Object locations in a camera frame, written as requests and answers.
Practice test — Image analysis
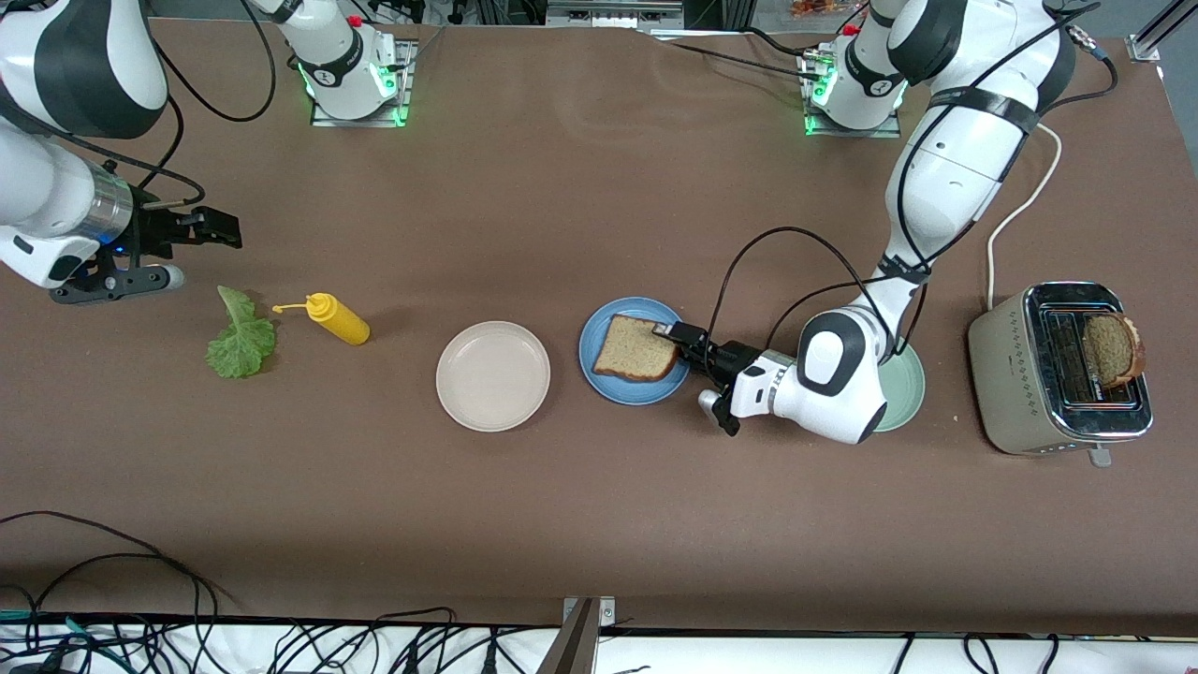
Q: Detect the blue round plate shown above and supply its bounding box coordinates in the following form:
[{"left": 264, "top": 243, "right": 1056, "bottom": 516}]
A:
[{"left": 578, "top": 297, "right": 694, "bottom": 406}]

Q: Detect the long black loose cable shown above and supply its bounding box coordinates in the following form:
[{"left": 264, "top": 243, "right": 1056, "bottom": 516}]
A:
[
  {"left": 0, "top": 552, "right": 221, "bottom": 647},
  {"left": 0, "top": 510, "right": 240, "bottom": 609}
]

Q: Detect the aluminium corner bracket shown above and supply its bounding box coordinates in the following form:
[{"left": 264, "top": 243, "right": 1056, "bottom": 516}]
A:
[{"left": 1126, "top": 0, "right": 1198, "bottom": 65}]

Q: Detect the teal cable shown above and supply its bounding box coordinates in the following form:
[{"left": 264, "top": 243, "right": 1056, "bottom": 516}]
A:
[{"left": 0, "top": 608, "right": 127, "bottom": 656}]

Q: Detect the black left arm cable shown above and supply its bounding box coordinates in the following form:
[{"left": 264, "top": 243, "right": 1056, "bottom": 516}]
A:
[{"left": 707, "top": 0, "right": 1119, "bottom": 361}]

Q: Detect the green round plate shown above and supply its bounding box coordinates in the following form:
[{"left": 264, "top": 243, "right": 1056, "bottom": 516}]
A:
[{"left": 870, "top": 342, "right": 927, "bottom": 433}]

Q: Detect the grey metal post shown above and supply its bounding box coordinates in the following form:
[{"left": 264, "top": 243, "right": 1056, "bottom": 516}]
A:
[{"left": 535, "top": 599, "right": 601, "bottom": 674}]

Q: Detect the white toaster power cable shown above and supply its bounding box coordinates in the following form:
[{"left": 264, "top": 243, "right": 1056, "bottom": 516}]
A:
[{"left": 986, "top": 122, "right": 1065, "bottom": 312}]

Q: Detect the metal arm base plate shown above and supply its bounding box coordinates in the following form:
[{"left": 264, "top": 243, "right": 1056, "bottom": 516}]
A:
[
  {"left": 309, "top": 39, "right": 414, "bottom": 128},
  {"left": 803, "top": 51, "right": 904, "bottom": 139}
]

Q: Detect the black base supply cable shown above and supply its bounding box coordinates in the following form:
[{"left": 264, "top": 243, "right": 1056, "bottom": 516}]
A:
[{"left": 641, "top": 26, "right": 825, "bottom": 83}]

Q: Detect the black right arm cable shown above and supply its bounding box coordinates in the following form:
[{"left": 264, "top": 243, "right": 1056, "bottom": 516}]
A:
[{"left": 0, "top": 0, "right": 279, "bottom": 212}]

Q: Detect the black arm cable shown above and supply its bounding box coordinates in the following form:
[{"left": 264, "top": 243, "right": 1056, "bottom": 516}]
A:
[
  {"left": 707, "top": 0, "right": 1119, "bottom": 361},
  {"left": 0, "top": 0, "right": 279, "bottom": 212}
]

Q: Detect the yellow squeeze bottle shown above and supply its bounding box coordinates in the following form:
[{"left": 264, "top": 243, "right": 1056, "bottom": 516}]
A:
[{"left": 271, "top": 292, "right": 372, "bottom": 346}]

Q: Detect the brown bread slice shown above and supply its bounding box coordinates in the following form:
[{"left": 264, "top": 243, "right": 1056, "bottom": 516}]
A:
[
  {"left": 1083, "top": 313, "right": 1147, "bottom": 390},
  {"left": 592, "top": 315, "right": 681, "bottom": 383}
]

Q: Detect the grey metal box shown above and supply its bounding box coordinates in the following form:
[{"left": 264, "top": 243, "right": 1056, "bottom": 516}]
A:
[{"left": 546, "top": 0, "right": 686, "bottom": 29}]

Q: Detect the beige chrome toaster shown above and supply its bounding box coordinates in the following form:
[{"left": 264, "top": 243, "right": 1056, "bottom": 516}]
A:
[{"left": 968, "top": 281, "right": 1154, "bottom": 468}]

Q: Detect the green lettuce leaf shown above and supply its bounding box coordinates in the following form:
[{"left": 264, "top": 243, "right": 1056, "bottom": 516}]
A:
[{"left": 206, "top": 286, "right": 278, "bottom": 380}]

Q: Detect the beige round plate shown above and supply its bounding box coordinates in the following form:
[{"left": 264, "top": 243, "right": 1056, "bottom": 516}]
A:
[{"left": 435, "top": 321, "right": 552, "bottom": 433}]

